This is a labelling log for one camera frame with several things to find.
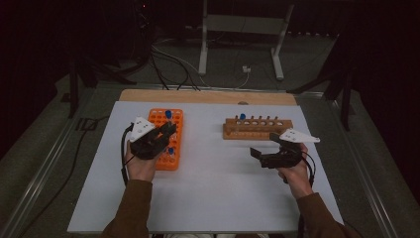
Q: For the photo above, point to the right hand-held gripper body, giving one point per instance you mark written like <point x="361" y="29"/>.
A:
<point x="284" y="160"/>

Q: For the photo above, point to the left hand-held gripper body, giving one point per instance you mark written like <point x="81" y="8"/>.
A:
<point x="147" y="147"/>

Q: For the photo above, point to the orange plastic test tube rack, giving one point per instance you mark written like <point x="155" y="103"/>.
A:
<point x="175" y="145"/>

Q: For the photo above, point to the blue-capped glass test tube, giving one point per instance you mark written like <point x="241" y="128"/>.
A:
<point x="170" y="151"/>
<point x="168" y="114"/>
<point x="242" y="116"/>

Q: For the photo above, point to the wooden test tube rack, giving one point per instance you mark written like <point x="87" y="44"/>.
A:
<point x="251" y="134"/>

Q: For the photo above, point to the person's right hand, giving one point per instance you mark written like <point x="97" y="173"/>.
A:
<point x="295" y="180"/>

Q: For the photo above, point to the person's left hand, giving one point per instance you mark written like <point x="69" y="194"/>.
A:
<point x="142" y="170"/>

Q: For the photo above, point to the white table mat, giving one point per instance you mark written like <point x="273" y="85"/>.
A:
<point x="211" y="185"/>

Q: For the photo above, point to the white power adapter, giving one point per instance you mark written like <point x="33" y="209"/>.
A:
<point x="246" y="69"/>

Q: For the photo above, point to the black tripod stand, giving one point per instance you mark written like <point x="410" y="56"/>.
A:
<point x="346" y="105"/>
<point x="73" y="89"/>

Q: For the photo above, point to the grey metal stand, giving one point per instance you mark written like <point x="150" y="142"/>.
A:
<point x="244" y="24"/>

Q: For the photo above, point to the metal floor rail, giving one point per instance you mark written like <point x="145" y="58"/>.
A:
<point x="43" y="172"/>
<point x="363" y="172"/>

